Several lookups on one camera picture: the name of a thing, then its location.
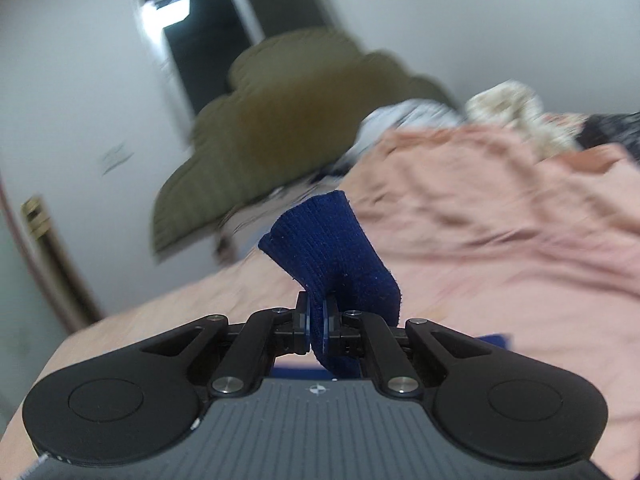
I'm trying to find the brown patterned pillow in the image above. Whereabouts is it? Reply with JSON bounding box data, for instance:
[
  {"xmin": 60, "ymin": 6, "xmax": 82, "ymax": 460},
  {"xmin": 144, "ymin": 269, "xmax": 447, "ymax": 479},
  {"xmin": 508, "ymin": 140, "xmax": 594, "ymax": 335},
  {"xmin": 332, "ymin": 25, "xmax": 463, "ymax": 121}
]
[{"xmin": 214, "ymin": 176, "xmax": 343, "ymax": 266}]

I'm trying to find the cream crumpled cloth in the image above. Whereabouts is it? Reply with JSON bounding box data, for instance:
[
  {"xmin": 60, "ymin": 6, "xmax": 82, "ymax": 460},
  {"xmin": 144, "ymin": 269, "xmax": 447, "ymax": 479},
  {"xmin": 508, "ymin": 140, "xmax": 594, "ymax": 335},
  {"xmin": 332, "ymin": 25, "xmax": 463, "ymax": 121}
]
[{"xmin": 464, "ymin": 80, "xmax": 582, "ymax": 159}]

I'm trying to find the dark clothes pile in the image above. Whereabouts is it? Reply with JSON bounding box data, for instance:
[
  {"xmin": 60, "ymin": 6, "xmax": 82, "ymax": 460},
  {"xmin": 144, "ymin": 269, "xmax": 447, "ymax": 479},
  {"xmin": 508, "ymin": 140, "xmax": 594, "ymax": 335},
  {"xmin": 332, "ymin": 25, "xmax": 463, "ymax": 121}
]
[{"xmin": 577, "ymin": 112, "xmax": 640, "ymax": 162}]

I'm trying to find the white quilted blanket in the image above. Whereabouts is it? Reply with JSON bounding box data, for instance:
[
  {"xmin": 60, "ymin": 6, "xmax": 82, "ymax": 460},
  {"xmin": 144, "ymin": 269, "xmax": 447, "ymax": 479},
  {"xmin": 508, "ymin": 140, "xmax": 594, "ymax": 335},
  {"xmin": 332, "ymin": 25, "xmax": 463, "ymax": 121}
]
[{"xmin": 329, "ymin": 99, "xmax": 464, "ymax": 174}]

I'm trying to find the gold tower air conditioner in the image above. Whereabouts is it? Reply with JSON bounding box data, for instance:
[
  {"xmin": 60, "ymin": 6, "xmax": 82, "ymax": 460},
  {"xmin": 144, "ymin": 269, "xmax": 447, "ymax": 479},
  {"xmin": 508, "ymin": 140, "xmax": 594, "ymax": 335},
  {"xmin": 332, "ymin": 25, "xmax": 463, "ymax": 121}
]
[{"xmin": 21, "ymin": 195, "xmax": 103, "ymax": 330}]

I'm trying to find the dark window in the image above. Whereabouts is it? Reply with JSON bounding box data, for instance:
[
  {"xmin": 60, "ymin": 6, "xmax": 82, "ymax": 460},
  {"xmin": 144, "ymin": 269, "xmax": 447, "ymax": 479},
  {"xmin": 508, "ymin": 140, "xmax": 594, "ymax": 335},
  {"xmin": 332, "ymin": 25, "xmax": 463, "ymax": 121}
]
[{"xmin": 137, "ymin": 0, "xmax": 333, "ymax": 119}]

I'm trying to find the pink floral bed sheet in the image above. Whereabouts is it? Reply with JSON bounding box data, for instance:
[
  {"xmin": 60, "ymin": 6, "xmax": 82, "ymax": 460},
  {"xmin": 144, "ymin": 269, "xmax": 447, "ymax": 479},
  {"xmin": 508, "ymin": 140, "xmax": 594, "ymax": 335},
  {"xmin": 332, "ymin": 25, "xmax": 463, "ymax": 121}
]
[{"xmin": 0, "ymin": 123, "xmax": 640, "ymax": 480}]

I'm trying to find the olive green padded headboard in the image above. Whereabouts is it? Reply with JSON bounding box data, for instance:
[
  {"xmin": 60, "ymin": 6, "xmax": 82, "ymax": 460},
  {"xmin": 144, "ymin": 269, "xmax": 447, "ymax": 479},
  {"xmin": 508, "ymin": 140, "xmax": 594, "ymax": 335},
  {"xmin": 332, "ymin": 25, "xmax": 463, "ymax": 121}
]
[{"xmin": 151, "ymin": 27, "xmax": 454, "ymax": 255}]

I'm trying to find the blue beaded sweater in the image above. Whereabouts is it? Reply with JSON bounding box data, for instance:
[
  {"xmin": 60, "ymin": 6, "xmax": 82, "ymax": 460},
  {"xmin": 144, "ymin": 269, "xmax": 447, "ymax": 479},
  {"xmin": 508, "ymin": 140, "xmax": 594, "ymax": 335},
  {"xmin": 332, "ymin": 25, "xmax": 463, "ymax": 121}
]
[{"xmin": 257, "ymin": 188, "xmax": 511, "ymax": 382}]

